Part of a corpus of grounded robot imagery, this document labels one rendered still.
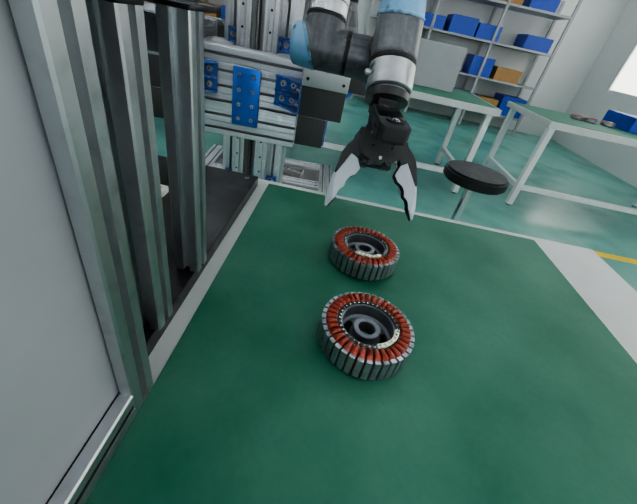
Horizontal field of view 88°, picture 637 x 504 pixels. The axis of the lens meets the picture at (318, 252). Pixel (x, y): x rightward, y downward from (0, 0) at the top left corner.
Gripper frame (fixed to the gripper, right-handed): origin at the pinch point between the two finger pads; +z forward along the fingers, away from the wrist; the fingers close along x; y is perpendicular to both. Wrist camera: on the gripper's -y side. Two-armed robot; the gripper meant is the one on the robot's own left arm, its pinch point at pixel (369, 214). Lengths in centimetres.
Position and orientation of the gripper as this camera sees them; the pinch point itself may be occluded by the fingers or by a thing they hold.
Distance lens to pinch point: 55.1
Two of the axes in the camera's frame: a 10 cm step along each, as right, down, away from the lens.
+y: -0.8, -1.0, 9.9
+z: -1.6, 9.8, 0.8
